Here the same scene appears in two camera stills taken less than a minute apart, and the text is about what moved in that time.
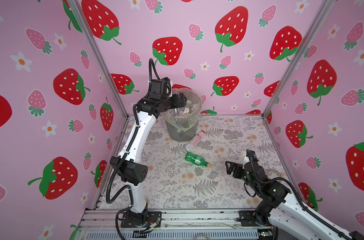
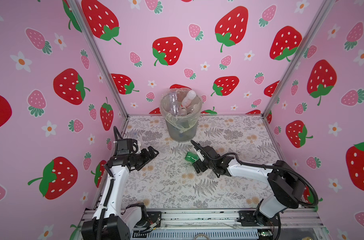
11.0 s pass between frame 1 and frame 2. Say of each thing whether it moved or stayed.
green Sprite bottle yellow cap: stayed
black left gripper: moved
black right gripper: moved
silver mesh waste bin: stayed
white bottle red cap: moved
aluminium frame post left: stayed
